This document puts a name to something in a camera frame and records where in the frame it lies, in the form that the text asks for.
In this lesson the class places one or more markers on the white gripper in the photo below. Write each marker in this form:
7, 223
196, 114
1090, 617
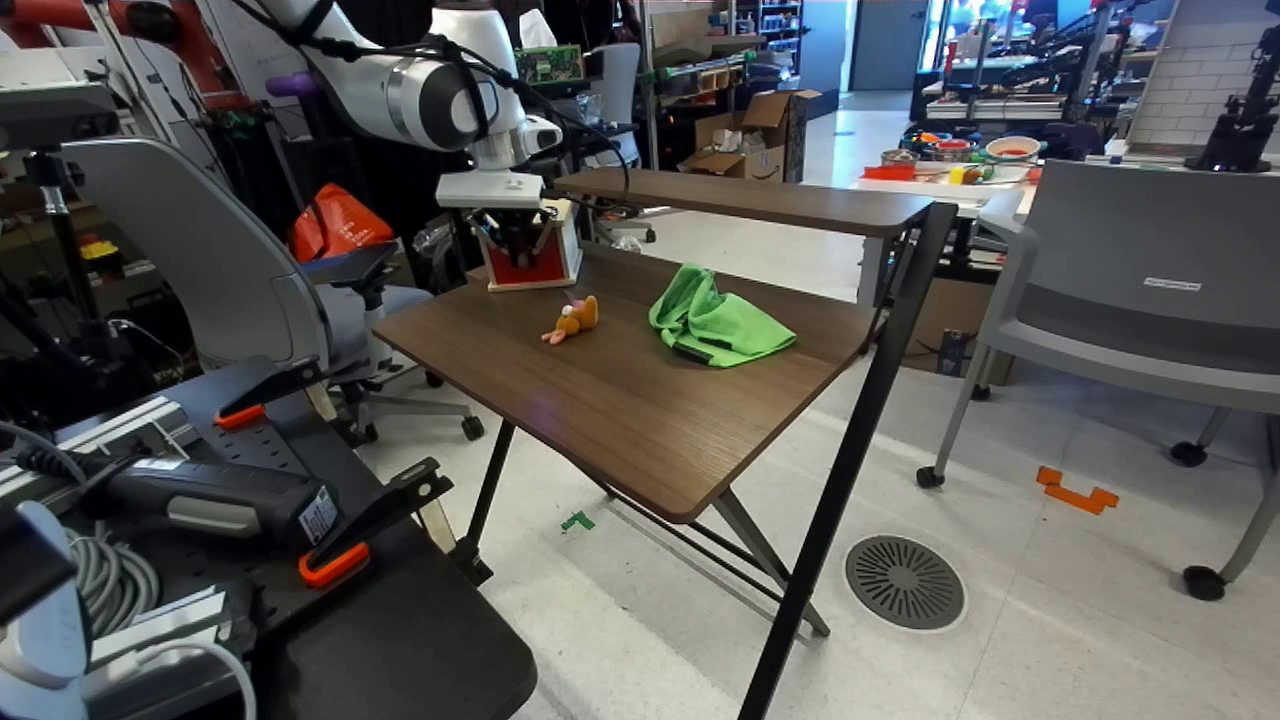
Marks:
489, 193

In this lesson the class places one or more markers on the red wooden drawer box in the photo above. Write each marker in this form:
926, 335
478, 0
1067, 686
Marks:
533, 261

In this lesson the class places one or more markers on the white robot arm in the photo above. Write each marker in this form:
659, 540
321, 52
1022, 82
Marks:
402, 84

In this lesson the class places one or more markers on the orange toy animal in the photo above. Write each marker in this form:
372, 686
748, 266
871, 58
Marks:
574, 323

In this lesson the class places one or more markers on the green circuit board box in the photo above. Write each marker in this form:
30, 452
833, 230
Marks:
555, 60

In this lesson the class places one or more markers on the orange bag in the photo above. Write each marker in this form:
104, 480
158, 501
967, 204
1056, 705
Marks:
337, 226

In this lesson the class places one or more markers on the dark wooden folding table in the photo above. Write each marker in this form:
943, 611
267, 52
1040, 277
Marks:
665, 384

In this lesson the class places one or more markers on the green cloth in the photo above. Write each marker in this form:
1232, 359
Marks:
713, 326

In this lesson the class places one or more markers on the cardboard box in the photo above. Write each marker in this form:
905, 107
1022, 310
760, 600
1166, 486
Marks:
745, 132

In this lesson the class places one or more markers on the grey office chair on castors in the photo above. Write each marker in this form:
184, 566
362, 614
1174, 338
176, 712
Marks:
226, 266

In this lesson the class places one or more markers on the black clamp with orange tip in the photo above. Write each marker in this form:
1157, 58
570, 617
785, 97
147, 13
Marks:
372, 524
261, 396

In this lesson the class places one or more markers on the black handheld device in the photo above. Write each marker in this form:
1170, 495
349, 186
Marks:
220, 498

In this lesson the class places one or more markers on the round floor drain grate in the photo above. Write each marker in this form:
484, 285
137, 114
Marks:
905, 581

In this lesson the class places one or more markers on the grey plastic chair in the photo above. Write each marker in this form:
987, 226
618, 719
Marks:
1144, 294

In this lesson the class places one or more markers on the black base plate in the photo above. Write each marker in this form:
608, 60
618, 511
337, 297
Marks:
362, 614

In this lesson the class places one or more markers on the orange floor bracket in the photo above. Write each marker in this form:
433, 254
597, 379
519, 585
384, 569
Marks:
1073, 495

